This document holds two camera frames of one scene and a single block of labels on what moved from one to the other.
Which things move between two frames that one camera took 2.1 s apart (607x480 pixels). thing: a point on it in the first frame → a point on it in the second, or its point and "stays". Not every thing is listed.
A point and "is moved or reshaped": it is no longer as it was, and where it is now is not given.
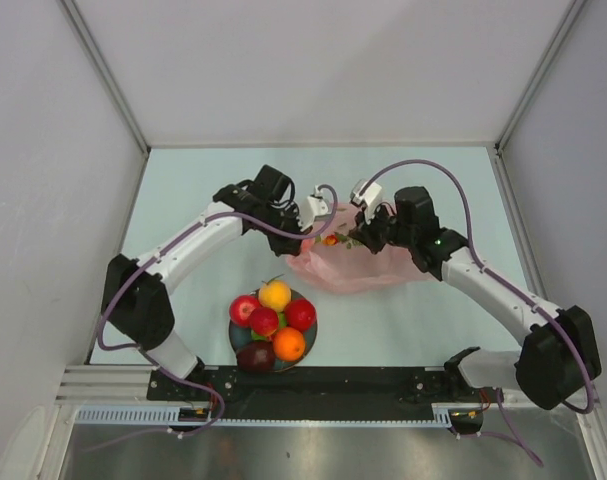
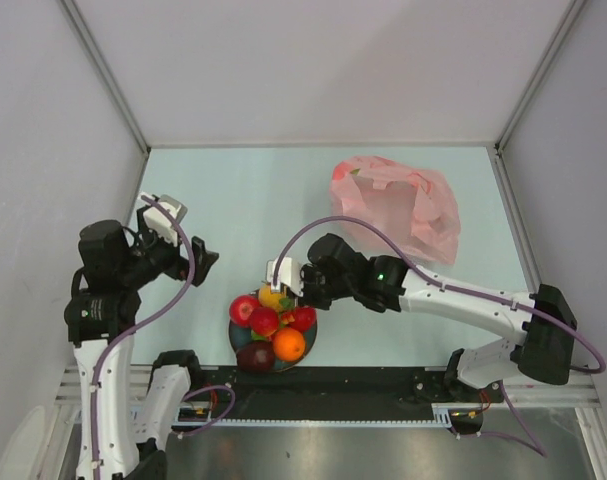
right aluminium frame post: [565, 26] stays
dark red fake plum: [256, 357] stays
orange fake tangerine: [288, 343] stays
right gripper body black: [384, 229] → [319, 291]
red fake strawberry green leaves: [335, 239] is moved or reshaped
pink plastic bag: [340, 262] is moved or reshaped
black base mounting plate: [317, 393] stays
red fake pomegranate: [301, 314] stays
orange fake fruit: [275, 294] stays
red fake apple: [241, 308] stays
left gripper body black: [286, 221] → [168, 260]
